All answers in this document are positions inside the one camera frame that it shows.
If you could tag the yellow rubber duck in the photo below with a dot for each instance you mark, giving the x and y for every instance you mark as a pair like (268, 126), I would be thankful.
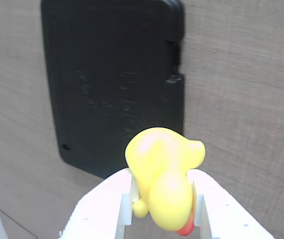
(164, 171)

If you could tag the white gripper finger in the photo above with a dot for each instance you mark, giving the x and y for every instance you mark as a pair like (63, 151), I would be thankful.
(97, 211)
(224, 214)

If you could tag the black plastic case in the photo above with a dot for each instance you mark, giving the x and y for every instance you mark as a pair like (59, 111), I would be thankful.
(112, 82)

